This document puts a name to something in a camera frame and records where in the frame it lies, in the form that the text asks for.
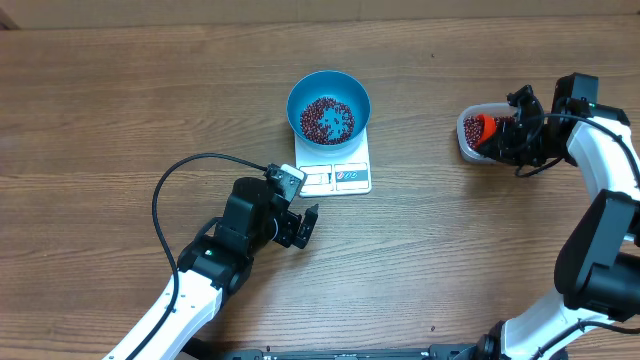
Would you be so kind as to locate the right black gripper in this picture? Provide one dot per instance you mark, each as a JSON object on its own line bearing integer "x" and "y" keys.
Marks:
{"x": 504, "y": 154}

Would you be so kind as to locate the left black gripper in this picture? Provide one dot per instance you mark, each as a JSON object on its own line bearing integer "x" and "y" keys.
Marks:
{"x": 286, "y": 232}

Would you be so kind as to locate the orange scoop with blue handle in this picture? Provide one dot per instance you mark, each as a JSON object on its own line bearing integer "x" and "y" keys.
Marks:
{"x": 485, "y": 128}

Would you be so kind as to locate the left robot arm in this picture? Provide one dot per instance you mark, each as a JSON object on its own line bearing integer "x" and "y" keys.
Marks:
{"x": 217, "y": 263}

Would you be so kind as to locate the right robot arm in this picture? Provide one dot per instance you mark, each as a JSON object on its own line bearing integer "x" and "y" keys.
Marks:
{"x": 596, "y": 285}

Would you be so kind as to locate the white digital kitchen scale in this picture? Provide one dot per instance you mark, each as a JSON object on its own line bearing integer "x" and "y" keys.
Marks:
{"x": 334, "y": 170}

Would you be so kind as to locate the red beans in bowl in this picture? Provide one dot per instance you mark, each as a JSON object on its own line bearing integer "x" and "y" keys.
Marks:
{"x": 326, "y": 121}

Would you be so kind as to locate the teal plastic bowl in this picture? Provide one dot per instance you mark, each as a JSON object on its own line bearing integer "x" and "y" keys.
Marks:
{"x": 329, "y": 83}

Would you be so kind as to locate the clear plastic food container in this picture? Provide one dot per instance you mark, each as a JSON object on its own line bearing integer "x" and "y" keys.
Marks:
{"x": 494, "y": 109}

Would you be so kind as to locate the red adzuki beans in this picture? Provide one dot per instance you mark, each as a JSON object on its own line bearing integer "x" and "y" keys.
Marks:
{"x": 468, "y": 127}

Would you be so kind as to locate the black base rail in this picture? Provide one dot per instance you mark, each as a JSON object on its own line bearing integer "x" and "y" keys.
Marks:
{"x": 198, "y": 349}

